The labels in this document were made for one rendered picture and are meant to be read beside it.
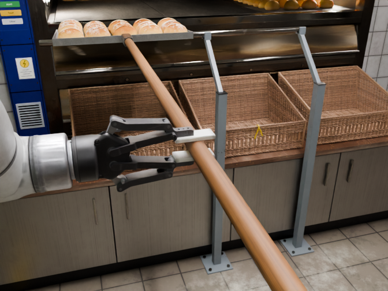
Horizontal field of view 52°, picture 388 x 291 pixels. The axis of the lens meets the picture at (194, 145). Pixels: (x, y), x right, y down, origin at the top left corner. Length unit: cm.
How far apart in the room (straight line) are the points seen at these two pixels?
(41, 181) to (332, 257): 194
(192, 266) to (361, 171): 106
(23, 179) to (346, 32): 233
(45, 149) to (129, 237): 142
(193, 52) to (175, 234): 98
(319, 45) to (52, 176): 215
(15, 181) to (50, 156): 6
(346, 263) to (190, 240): 85
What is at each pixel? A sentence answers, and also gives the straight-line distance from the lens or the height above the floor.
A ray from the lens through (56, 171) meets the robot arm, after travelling 63.
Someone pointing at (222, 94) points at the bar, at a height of 95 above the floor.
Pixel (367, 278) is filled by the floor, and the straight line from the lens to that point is 232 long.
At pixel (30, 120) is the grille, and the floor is 70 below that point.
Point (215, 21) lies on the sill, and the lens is 228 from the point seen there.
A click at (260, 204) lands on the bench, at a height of 30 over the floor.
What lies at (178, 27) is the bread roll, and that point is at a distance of 169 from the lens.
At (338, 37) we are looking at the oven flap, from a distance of 267.
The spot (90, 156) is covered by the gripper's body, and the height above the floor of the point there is 121.
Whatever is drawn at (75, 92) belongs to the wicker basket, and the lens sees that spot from 219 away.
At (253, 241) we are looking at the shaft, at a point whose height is 120.
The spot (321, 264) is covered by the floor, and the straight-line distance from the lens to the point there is 231.
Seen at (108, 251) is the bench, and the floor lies 18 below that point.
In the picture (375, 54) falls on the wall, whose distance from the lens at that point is 286.
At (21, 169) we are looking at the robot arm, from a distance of 63.
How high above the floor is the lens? 149
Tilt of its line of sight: 26 degrees down
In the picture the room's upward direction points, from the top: straight up
